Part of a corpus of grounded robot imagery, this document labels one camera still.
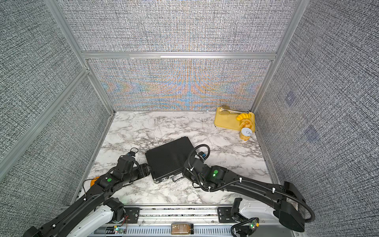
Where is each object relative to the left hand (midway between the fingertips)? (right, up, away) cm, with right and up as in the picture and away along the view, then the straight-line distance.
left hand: (151, 168), depth 81 cm
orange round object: (-16, +2, -25) cm, 30 cm away
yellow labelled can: (+59, +18, +19) cm, 65 cm away
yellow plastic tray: (+53, +27, +35) cm, 70 cm away
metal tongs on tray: (+57, +35, +38) cm, 76 cm away
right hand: (+16, +1, -6) cm, 17 cm away
